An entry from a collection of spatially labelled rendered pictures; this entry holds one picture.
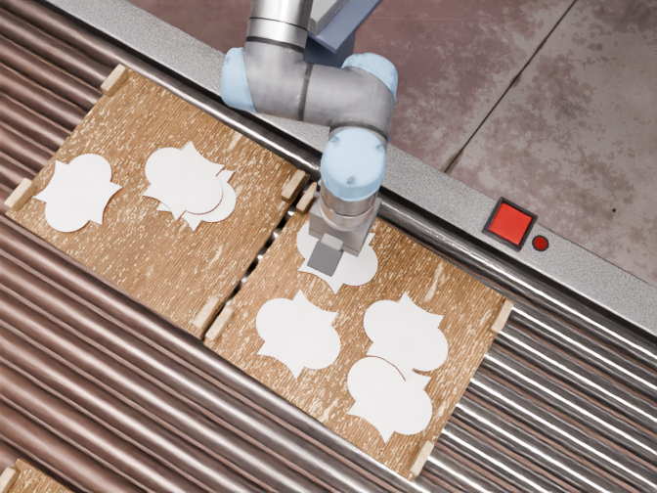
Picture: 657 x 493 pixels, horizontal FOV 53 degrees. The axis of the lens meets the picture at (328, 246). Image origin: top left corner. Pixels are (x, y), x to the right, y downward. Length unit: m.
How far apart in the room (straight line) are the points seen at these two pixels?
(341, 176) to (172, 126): 0.56
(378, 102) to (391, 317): 0.42
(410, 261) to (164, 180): 0.45
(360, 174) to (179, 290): 0.49
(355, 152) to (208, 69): 0.61
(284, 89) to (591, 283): 0.69
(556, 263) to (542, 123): 1.25
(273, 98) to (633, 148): 1.86
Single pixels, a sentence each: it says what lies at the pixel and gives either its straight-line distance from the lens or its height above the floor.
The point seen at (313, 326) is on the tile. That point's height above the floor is 0.95.
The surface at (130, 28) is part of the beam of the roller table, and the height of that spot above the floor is 0.92.
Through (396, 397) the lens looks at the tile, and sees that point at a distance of 1.11.
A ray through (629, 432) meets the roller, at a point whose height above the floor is 0.92.
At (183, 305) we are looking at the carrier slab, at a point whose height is 0.94.
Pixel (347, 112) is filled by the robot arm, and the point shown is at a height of 1.32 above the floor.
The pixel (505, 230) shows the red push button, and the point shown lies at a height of 0.93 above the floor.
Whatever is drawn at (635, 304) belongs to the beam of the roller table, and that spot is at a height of 0.92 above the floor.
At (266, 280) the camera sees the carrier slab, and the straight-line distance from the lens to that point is 1.14.
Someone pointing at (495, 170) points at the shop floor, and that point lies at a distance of 2.32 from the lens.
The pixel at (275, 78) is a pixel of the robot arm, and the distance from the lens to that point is 0.83.
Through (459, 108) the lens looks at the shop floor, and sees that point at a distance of 2.39.
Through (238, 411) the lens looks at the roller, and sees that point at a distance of 1.13.
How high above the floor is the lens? 2.04
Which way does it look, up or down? 73 degrees down
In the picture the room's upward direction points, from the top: 8 degrees clockwise
